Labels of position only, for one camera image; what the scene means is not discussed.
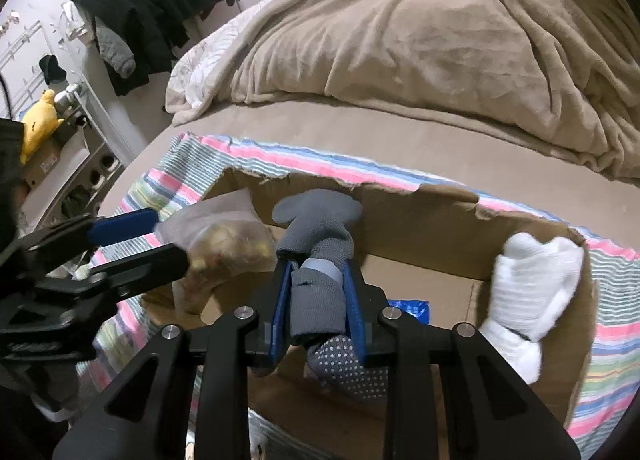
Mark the clear plastic bag of snacks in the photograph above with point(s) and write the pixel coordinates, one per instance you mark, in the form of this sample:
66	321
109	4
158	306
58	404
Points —
225	245

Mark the white wall rack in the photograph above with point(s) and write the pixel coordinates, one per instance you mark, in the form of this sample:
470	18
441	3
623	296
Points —
20	59

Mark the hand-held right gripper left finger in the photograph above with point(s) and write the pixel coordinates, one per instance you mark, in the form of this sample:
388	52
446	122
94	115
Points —
281	320

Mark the yellow plush toy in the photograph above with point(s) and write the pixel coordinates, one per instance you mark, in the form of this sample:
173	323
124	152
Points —
40	119

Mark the black hanging clothes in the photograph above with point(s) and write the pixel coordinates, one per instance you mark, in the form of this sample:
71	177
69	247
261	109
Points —
150	4

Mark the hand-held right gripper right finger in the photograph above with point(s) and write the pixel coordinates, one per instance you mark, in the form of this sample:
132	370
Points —
358	312

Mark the black cap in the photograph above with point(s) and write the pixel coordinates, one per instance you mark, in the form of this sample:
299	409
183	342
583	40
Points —
51	69

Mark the grey sock with white dots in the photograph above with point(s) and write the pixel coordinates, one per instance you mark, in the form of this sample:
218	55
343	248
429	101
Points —
320	260

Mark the grey hanging garment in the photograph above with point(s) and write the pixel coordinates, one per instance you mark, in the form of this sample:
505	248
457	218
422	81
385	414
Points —
116	52

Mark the grey shelf unit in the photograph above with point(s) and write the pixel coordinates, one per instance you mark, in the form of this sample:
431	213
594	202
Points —
85	174

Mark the silver plastic wrapper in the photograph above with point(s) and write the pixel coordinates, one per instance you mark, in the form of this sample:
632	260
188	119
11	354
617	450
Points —
280	435

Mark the white floral quilt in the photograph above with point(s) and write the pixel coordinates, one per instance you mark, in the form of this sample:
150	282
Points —
200	69

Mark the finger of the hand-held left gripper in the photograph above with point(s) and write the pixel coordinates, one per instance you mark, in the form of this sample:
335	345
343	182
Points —
145	262
125	229

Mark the striped blanket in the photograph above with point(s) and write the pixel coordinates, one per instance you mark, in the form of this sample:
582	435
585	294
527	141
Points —
615	320

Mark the bed with tan sheet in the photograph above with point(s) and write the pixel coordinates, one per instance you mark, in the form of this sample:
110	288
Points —
320	134

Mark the small brown cardboard box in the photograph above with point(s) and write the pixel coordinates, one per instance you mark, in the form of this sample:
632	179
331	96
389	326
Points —
50	159

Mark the blue packet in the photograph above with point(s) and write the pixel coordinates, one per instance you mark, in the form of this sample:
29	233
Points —
411	311

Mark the beige fleece blanket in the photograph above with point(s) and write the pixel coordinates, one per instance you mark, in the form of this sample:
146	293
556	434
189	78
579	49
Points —
425	39

